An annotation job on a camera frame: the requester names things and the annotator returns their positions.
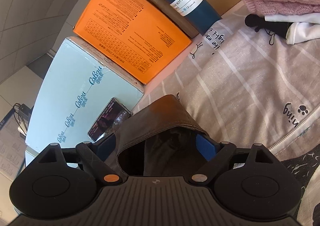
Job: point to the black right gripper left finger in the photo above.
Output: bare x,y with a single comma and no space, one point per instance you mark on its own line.
93,156

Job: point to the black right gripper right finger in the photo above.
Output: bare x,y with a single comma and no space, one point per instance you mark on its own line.
217,155

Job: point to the light blue cardboard box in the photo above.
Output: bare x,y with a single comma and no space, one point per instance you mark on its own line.
78,86

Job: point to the white and black garment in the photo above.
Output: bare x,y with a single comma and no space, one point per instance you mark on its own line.
294,28

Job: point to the brown leather garment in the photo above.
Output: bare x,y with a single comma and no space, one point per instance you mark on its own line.
158,141

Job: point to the black smartphone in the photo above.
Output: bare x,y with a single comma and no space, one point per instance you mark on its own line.
110,119

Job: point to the orange cardboard box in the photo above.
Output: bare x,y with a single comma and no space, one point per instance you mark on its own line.
132,33

